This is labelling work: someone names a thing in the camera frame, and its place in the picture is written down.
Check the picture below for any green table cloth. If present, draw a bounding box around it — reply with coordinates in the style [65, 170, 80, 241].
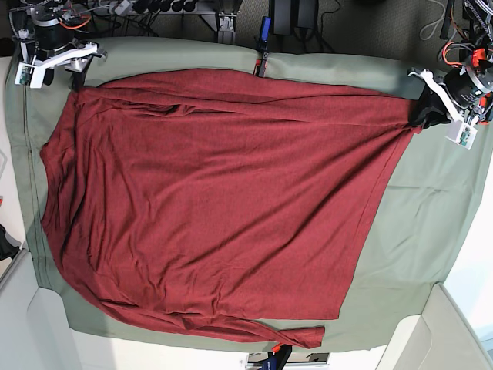
[4, 37, 492, 352]

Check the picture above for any red long-sleeve T-shirt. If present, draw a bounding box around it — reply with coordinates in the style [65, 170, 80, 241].
[40, 69, 416, 348]

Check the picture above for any black object left edge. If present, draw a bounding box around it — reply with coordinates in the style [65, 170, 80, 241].
[0, 225, 20, 261]

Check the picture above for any black power adapter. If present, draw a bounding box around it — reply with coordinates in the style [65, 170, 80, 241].
[269, 0, 318, 35]

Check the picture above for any white power strip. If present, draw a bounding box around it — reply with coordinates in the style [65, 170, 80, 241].
[90, 0, 133, 16]

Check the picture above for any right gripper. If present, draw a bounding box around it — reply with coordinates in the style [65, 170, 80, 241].
[20, 23, 107, 91]

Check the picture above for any wrist white camera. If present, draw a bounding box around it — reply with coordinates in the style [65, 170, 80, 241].
[15, 62, 45, 89]
[445, 121, 478, 150]

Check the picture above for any orange black clamp bottom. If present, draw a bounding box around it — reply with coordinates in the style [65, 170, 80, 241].
[262, 344, 293, 370]

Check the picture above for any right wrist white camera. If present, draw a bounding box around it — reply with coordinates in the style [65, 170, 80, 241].
[15, 62, 45, 89]

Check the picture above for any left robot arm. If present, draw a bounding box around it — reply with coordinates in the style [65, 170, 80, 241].
[407, 1, 492, 129]

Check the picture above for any metal table leg bracket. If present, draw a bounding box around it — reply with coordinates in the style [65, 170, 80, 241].
[217, 13, 236, 45]

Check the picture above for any orange black clamp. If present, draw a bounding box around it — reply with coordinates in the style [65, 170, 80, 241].
[262, 344, 293, 370]
[254, 16, 271, 78]

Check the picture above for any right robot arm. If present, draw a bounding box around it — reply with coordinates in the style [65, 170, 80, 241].
[8, 1, 106, 91]

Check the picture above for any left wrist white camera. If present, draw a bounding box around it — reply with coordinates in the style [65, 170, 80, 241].
[445, 121, 478, 150]

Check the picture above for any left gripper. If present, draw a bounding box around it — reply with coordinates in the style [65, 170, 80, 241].
[407, 57, 492, 129]

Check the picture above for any orange black clamp top middle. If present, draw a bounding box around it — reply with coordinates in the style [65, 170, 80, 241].
[254, 16, 271, 78]

